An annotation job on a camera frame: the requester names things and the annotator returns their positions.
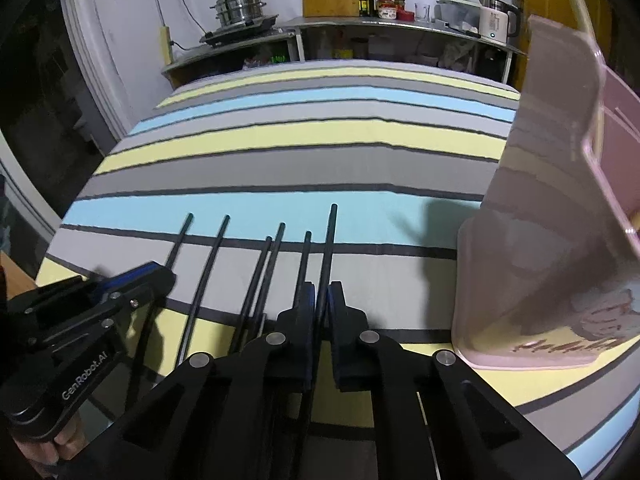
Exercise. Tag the pink plastic utensil holder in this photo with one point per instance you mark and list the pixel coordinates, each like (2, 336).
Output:
(540, 185)

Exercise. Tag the small red container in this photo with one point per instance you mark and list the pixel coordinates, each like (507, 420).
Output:
(406, 15)

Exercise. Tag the glass measuring cup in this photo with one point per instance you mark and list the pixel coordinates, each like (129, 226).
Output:
(422, 12)

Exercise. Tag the black chopstick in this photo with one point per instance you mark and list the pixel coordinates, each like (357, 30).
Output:
(327, 250)
(182, 232)
(272, 255)
(257, 275)
(305, 255)
(212, 255)

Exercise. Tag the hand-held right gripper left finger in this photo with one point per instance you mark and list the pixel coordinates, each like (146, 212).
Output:
(306, 320)

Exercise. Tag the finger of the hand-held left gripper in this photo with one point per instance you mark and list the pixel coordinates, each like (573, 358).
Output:
(150, 272)
(135, 297)

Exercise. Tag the striped tablecloth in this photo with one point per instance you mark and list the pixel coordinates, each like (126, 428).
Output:
(300, 135)

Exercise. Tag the person's left hand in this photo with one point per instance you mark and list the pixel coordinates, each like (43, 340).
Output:
(67, 442)

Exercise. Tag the cream power strip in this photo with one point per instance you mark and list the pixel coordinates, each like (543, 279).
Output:
(165, 45)

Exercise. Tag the white plastic storage box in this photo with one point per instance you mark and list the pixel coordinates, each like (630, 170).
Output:
(457, 12)

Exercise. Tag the red lidded jar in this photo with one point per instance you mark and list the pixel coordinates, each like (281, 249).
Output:
(386, 8)

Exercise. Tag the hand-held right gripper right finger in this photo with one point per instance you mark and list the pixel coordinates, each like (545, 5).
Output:
(337, 355)

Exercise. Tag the stainless steel steamer pot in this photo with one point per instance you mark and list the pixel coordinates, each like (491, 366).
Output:
(240, 7)

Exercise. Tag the black induction cooker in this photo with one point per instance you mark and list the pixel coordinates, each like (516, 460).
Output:
(235, 35)

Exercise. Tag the white electric kettle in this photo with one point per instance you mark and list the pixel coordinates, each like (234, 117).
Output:
(495, 22)

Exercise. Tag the metal kitchen counter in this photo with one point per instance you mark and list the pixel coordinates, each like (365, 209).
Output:
(380, 24)

